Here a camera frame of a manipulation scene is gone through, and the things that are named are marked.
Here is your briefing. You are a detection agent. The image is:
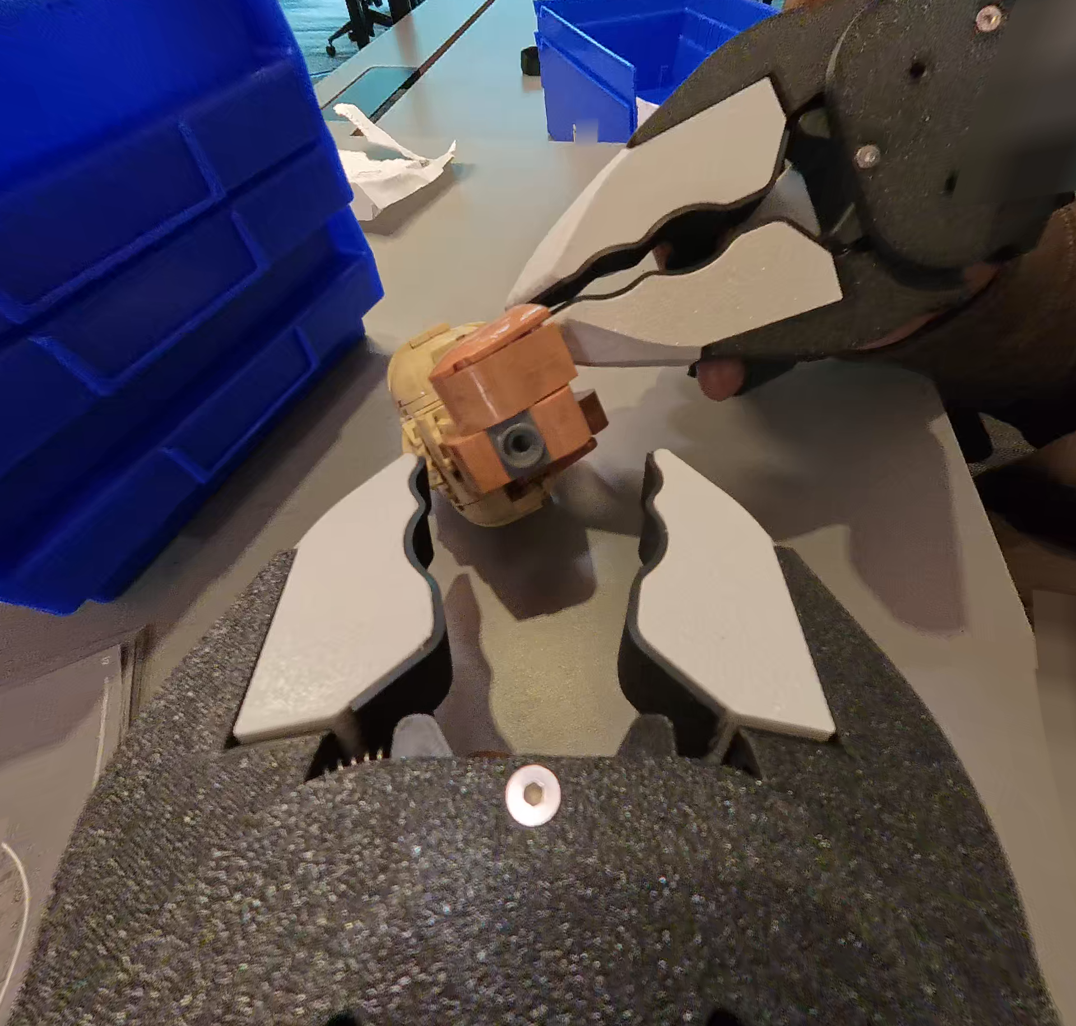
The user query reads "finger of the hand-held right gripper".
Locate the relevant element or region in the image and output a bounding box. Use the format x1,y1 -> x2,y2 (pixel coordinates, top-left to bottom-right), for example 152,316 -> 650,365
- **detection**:
507,76 -> 791,311
538,219 -> 844,368

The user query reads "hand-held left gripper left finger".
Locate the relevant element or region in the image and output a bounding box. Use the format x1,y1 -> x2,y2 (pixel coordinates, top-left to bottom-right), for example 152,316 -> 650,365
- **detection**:
231,452 -> 455,748

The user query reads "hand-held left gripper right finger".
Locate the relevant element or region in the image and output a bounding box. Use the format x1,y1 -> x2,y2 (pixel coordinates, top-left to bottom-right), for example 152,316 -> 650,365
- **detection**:
618,448 -> 837,745

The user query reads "tan brick model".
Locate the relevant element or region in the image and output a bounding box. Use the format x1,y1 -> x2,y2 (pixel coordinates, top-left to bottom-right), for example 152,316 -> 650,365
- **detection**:
388,322 -> 556,528

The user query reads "stack of blue plastic bins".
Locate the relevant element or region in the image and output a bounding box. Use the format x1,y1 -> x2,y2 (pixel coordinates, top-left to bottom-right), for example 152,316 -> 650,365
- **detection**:
0,0 -> 385,617

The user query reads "person's right forearm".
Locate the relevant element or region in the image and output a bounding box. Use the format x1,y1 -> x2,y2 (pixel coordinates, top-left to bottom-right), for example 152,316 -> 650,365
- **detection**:
866,202 -> 1076,447

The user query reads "grey desk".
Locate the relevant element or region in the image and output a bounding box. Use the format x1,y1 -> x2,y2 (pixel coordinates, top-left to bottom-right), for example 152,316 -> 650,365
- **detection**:
0,0 -> 1039,993

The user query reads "person's right hand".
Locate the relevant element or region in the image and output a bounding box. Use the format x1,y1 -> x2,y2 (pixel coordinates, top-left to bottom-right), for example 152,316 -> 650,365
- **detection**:
696,357 -> 748,402

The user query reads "small blue plastic bin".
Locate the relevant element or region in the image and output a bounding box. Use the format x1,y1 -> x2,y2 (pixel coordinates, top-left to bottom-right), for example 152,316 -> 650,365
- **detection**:
534,0 -> 778,142

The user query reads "grey instruction booklet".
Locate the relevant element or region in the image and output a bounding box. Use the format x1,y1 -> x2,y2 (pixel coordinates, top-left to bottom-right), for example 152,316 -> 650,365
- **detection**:
0,643 -> 140,985

